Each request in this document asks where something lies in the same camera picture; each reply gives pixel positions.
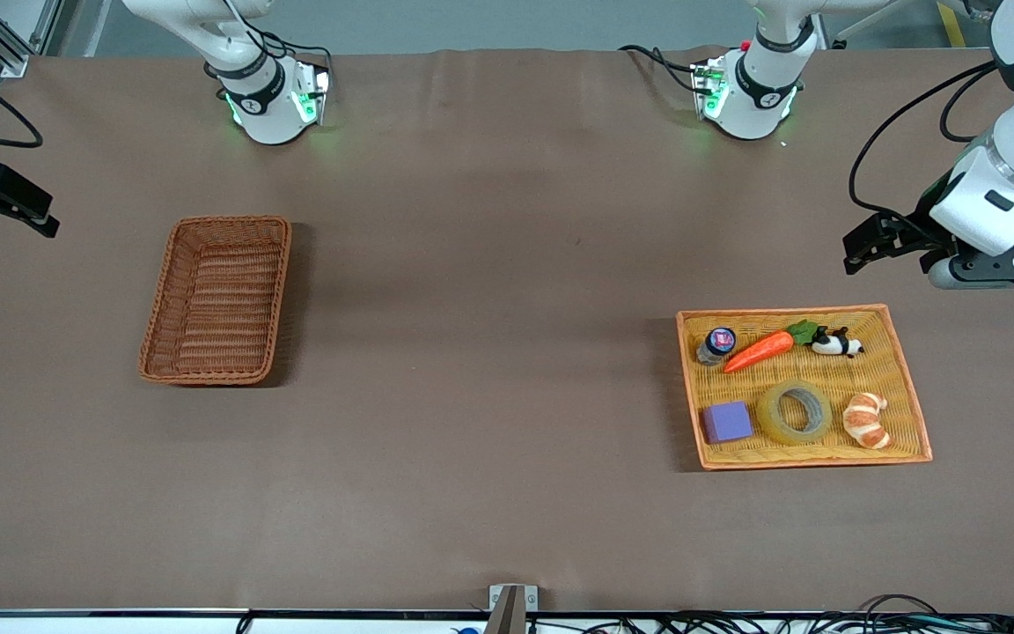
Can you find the orange yellow wicker basket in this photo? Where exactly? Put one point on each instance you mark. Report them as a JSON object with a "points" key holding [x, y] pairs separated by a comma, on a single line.
{"points": [[789, 372]]}

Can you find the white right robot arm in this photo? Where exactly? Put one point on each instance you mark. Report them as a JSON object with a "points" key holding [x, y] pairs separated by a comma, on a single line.
{"points": [[265, 106]]}

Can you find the toy croissant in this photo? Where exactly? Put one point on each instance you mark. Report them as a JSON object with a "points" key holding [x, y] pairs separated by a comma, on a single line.
{"points": [[863, 421]]}

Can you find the purple cube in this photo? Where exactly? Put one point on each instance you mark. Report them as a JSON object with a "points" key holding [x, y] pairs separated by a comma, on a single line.
{"points": [[727, 423]]}

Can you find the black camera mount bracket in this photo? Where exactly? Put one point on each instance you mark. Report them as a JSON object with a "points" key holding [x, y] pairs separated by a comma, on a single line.
{"points": [[1000, 264]]}

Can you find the grey metal bar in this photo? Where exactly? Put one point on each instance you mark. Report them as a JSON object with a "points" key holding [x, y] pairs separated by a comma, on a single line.
{"points": [[868, 22]]}

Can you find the black white panda toy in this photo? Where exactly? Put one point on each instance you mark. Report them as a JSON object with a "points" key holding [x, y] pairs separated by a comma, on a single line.
{"points": [[833, 343]]}

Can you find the orange toy carrot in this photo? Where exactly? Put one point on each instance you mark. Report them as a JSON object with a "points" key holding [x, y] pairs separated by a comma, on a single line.
{"points": [[758, 350]]}

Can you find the aluminium frame profile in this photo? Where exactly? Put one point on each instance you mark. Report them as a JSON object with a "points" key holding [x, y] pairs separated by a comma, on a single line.
{"points": [[5, 48]]}

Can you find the metal table edge bracket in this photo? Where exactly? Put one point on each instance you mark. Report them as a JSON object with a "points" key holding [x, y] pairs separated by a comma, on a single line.
{"points": [[511, 608]]}

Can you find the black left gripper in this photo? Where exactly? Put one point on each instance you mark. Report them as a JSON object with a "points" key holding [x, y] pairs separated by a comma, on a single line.
{"points": [[915, 231]]}

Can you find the yellow clear tape roll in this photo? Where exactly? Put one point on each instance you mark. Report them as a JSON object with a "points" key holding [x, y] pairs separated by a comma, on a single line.
{"points": [[769, 421]]}

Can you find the brown wicker basket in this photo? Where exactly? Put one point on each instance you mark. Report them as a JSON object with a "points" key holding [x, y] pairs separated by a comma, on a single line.
{"points": [[216, 308]]}

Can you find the small jar blue lid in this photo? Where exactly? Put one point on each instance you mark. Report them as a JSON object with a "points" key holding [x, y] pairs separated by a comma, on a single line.
{"points": [[718, 342]]}

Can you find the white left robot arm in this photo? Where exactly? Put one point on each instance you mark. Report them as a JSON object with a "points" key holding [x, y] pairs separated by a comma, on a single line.
{"points": [[767, 97]]}

